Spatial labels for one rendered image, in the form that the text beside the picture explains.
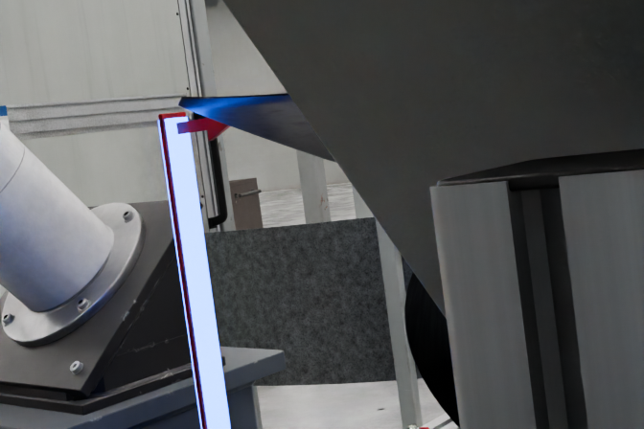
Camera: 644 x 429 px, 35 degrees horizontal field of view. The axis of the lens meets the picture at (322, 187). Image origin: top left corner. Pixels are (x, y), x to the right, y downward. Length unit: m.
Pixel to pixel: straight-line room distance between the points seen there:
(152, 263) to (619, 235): 0.90
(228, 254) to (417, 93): 2.34
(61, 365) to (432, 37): 0.83
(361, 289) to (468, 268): 2.28
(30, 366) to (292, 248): 1.49
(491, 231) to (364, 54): 0.10
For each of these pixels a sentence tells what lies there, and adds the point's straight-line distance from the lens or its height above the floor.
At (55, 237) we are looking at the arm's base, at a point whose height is 1.09.
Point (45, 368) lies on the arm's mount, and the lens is 1.07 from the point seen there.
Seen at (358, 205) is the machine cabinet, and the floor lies 0.62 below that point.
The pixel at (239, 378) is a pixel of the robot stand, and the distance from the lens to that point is 1.10.
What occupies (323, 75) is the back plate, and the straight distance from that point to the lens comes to 0.28.
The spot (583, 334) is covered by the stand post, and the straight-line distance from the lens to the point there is 0.18.
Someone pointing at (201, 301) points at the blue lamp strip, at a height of 1.05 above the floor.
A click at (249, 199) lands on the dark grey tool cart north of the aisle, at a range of 7.61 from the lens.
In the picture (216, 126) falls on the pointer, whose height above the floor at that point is 1.18.
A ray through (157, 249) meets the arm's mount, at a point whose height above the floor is 1.07.
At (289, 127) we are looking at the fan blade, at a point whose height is 1.17.
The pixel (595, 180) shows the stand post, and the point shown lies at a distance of 0.18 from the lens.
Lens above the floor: 1.16
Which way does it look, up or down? 3 degrees down
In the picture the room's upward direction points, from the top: 8 degrees counter-clockwise
